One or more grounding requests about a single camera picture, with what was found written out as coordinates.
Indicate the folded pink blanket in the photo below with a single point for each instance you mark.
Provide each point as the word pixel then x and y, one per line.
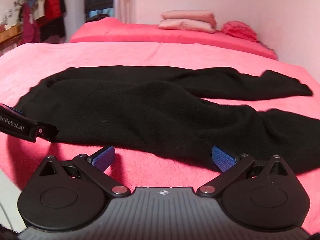
pixel 238 30

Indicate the white hanging garment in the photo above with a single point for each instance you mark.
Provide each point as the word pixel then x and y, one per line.
pixel 40 3

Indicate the pink pillow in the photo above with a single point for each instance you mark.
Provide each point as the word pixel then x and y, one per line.
pixel 187 15
pixel 185 25

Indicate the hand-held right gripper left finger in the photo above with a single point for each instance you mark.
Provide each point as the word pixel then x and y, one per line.
pixel 104 158

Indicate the wooden shelf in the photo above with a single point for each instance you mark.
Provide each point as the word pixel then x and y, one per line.
pixel 10 31

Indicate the red hanging jacket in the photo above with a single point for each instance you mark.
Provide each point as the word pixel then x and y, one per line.
pixel 52 1

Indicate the pale pink curtain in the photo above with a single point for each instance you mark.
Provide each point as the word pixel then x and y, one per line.
pixel 123 0

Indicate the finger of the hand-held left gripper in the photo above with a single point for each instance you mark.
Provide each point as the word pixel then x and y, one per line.
pixel 47 131
pixel 15 111

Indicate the black knit pants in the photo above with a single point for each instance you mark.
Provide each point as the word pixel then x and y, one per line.
pixel 155 115

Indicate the dark cloth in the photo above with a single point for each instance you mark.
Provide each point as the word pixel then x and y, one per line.
pixel 97 17

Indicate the magenta hanging garment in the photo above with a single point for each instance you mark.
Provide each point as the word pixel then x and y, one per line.
pixel 29 27

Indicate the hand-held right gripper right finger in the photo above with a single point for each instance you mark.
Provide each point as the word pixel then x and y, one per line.
pixel 222 158

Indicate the bed with pink cover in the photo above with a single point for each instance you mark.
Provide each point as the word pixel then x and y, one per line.
pixel 140 33

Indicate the pink fleece blanket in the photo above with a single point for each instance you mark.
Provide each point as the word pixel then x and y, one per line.
pixel 105 55

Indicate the black hanging coat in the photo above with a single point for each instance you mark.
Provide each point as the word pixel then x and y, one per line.
pixel 60 12

